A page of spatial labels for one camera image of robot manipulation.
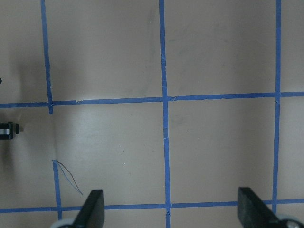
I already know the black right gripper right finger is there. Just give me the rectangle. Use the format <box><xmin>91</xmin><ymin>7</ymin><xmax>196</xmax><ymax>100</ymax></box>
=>
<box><xmin>237</xmin><ymin>187</ymin><xmax>286</xmax><ymax>228</ymax></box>

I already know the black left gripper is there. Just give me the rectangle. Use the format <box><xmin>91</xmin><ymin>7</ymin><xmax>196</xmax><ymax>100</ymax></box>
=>
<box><xmin>0</xmin><ymin>122</ymin><xmax>19</xmax><ymax>140</ymax></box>

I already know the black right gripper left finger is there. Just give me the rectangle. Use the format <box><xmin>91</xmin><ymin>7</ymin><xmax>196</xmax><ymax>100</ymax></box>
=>
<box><xmin>72</xmin><ymin>190</ymin><xmax>105</xmax><ymax>228</ymax></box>

